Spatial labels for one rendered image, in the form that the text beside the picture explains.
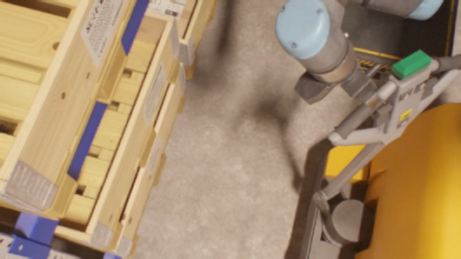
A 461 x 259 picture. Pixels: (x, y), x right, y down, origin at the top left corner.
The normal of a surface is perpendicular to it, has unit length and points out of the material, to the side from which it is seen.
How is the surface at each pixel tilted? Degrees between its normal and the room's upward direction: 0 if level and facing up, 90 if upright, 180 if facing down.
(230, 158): 0
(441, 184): 45
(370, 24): 0
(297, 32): 36
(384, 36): 0
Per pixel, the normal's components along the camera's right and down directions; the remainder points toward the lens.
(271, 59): 0.03, -0.36
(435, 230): -0.66, -0.44
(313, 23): -0.57, -0.18
